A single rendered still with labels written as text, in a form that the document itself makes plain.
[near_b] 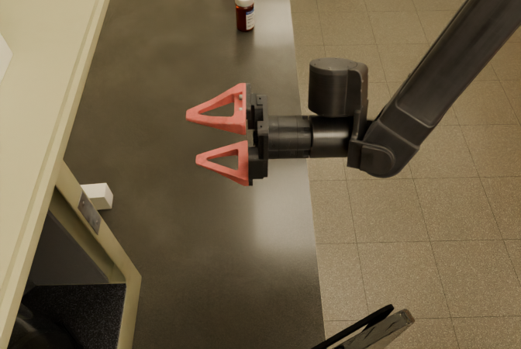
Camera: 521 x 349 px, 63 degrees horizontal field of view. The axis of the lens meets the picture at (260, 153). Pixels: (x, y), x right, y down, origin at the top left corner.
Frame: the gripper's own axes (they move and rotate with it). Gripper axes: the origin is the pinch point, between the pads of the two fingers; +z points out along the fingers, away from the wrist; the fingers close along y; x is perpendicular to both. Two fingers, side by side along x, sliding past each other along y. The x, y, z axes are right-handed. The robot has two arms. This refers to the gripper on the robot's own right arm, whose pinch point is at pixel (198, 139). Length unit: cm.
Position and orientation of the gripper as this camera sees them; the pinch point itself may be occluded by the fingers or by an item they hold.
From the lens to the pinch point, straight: 56.4
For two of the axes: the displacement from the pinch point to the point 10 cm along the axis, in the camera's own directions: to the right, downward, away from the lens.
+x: 0.3, 8.2, -5.8
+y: 0.0, -5.8, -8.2
